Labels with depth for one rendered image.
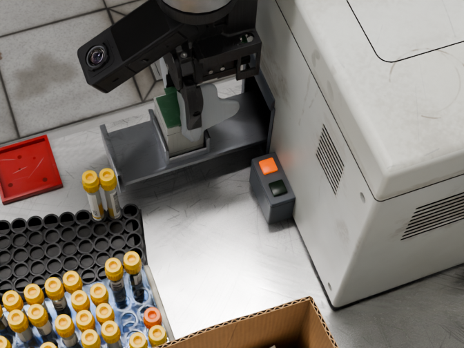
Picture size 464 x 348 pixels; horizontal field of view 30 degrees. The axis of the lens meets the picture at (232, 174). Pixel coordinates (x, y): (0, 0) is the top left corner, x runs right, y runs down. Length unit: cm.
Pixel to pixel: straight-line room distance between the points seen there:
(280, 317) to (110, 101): 136
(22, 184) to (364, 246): 41
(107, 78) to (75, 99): 131
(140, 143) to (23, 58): 125
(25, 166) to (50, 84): 114
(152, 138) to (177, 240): 12
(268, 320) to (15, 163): 37
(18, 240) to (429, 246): 42
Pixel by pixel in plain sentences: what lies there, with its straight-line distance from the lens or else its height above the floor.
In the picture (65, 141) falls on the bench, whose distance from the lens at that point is 101.
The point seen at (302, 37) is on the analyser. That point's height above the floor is 115.
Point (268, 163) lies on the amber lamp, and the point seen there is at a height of 93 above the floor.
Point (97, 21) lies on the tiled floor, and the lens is 223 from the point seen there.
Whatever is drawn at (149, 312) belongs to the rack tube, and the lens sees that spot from 79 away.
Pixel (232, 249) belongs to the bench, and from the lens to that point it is 94.
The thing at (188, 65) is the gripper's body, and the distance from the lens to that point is 79.
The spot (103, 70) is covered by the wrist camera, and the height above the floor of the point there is 110.
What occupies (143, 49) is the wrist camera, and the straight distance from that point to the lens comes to 77.
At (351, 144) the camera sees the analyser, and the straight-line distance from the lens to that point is 71.
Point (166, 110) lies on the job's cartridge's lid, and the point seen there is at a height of 98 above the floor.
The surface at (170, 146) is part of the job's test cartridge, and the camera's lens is 92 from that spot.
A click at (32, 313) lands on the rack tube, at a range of 81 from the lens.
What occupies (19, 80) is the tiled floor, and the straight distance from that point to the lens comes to 215.
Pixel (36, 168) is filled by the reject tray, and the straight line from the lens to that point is 100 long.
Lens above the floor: 174
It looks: 62 degrees down
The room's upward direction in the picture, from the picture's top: 4 degrees clockwise
